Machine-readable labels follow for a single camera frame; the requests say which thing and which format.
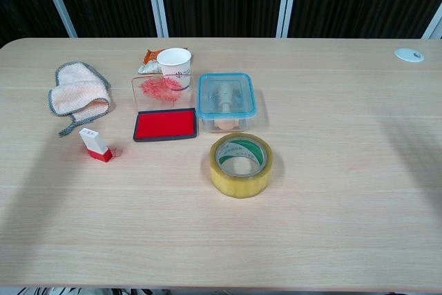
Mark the orange snack packet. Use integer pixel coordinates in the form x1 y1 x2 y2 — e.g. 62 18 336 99
137 48 189 75

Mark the white paper cup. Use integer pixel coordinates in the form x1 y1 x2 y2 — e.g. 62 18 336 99
156 47 193 89

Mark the clear container blue rim lid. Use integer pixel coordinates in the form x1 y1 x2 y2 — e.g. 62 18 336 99
196 72 259 134

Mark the pink towel grey trim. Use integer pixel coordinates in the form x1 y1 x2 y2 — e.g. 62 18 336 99
47 61 112 137

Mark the beige plastic fitting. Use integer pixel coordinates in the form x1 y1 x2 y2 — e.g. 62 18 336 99
207 82 242 132

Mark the red and white stamp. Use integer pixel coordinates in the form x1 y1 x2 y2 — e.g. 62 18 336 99
78 128 113 164

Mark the red ink pad clear lid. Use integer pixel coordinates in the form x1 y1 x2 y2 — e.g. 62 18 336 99
131 74 199 143

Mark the white cable grommet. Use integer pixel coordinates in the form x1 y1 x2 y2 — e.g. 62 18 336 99
394 47 425 64

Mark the yellowish packing tape roll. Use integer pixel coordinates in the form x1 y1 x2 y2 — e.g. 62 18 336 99
209 132 273 200

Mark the white partition frame post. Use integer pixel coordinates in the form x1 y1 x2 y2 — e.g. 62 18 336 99
421 10 442 39
144 0 170 38
276 0 300 39
36 0 79 39

